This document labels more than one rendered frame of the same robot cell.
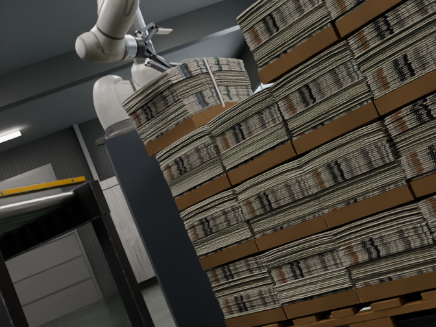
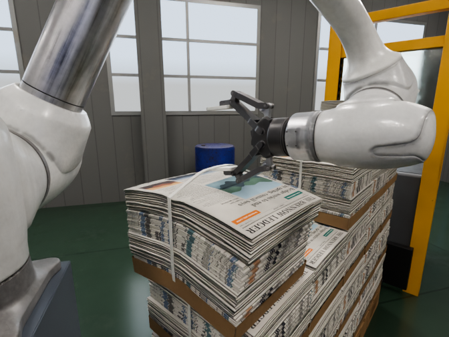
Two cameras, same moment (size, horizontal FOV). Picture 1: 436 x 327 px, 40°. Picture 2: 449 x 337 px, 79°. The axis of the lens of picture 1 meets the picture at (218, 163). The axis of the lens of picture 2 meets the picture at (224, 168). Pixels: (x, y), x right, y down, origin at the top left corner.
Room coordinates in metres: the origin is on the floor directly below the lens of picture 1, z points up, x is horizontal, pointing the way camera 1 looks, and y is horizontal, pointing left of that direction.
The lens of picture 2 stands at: (2.22, 0.64, 1.26)
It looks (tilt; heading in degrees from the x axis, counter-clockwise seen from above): 13 degrees down; 267
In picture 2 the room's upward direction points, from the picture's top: straight up
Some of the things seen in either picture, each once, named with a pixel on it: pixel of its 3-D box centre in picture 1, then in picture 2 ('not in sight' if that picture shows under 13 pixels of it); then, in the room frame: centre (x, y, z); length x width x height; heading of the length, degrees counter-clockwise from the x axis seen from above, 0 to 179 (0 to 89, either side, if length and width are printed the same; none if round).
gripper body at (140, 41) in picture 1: (141, 47); (272, 137); (2.10, 0.09, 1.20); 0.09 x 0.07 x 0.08; 136
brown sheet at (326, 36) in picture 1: (330, 51); (313, 201); (1.78, -0.44, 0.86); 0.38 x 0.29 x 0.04; 136
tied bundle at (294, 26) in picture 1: (320, 25); (314, 182); (1.78, -0.45, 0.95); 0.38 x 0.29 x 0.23; 136
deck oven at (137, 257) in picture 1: (132, 232); not in sight; (9.67, 1.72, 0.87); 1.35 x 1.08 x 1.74; 10
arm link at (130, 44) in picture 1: (124, 47); (307, 136); (2.04, 0.15, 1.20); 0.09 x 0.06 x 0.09; 46
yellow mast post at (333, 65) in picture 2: not in sight; (328, 150); (1.31, -1.41, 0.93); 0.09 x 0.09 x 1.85; 46
